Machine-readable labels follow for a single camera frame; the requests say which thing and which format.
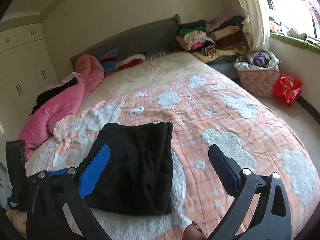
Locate black sweater with orange patches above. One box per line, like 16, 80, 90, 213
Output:
78, 122, 174, 216

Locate floral basket with clothes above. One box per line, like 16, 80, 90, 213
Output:
234, 50, 280, 98

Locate left stack folded clothes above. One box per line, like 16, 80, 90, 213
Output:
176, 20, 216, 52

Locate stack folded clothes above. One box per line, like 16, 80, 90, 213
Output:
192, 13, 247, 64
176, 20, 216, 52

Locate right stack folded clothes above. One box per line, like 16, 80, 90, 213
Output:
192, 13, 247, 64

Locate right hand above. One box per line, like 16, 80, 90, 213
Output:
182, 220, 207, 240

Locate black garment on comforter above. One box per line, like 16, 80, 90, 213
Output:
30, 77, 78, 116

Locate peach white quilted bedspread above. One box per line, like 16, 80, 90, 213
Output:
26, 52, 319, 239

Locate red plastic bag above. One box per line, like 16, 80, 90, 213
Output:
273, 73, 303, 107

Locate pink comforter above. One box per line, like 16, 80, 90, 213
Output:
18, 55, 104, 160

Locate red white folded cloth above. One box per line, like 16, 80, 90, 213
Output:
116, 54, 146, 71

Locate cream wardrobe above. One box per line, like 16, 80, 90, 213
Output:
1, 24, 58, 140

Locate cream curtain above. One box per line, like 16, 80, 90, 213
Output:
239, 0, 270, 50

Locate grey-green headboard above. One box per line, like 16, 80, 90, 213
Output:
70, 15, 181, 67

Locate green window sill cover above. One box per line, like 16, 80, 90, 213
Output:
270, 33, 320, 54

